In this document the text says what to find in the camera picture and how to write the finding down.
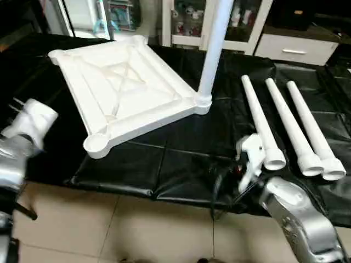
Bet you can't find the white plastic table leg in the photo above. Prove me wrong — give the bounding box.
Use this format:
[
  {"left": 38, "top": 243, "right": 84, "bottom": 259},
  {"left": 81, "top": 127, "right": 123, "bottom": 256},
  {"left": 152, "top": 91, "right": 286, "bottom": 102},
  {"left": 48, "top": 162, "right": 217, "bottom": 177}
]
[
  {"left": 241, "top": 75, "right": 287, "bottom": 171},
  {"left": 265, "top": 78, "right": 326, "bottom": 178},
  {"left": 287, "top": 80, "right": 348, "bottom": 182},
  {"left": 196, "top": 0, "right": 235, "bottom": 108}
]

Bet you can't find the black work mat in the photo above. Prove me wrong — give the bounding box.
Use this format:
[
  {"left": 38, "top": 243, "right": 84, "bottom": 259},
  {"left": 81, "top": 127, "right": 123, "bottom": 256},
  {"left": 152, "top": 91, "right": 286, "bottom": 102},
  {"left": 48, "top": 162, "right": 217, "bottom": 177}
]
[{"left": 0, "top": 33, "right": 351, "bottom": 228}]

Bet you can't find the white drawer unit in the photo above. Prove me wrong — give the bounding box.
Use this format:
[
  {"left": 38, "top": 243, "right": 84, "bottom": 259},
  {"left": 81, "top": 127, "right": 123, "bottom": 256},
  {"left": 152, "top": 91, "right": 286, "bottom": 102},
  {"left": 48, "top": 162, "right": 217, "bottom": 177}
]
[{"left": 254, "top": 33, "right": 339, "bottom": 67}]

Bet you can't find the white plastic table top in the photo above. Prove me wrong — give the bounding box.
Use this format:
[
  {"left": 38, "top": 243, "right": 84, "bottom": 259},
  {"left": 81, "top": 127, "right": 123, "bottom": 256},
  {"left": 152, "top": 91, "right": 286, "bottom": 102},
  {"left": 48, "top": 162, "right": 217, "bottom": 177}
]
[{"left": 48, "top": 35, "right": 212, "bottom": 160}]

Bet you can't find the white glass-door cabinet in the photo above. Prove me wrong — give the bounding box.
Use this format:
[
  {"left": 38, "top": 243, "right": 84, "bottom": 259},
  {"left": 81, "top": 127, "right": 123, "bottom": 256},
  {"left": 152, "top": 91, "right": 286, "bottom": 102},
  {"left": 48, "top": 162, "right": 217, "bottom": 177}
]
[{"left": 161, "top": 0, "right": 274, "bottom": 56}]

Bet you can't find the teal storage box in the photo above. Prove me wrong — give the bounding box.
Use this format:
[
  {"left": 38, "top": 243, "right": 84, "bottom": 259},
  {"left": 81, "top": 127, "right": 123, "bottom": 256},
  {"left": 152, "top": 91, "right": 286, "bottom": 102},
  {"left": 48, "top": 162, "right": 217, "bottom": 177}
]
[{"left": 106, "top": 0, "right": 136, "bottom": 31}]

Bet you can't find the black metal stand leg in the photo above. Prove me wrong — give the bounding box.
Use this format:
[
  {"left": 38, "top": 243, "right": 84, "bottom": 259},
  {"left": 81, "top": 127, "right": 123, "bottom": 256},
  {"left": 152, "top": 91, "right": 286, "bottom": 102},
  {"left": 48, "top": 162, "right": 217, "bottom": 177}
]
[{"left": 11, "top": 202, "right": 38, "bottom": 221}]

